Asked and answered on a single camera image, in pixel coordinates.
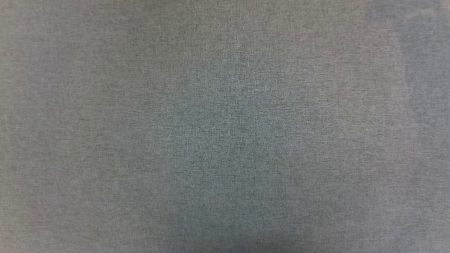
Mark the grey fabric sofa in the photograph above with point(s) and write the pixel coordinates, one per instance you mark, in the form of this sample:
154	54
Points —
225	126

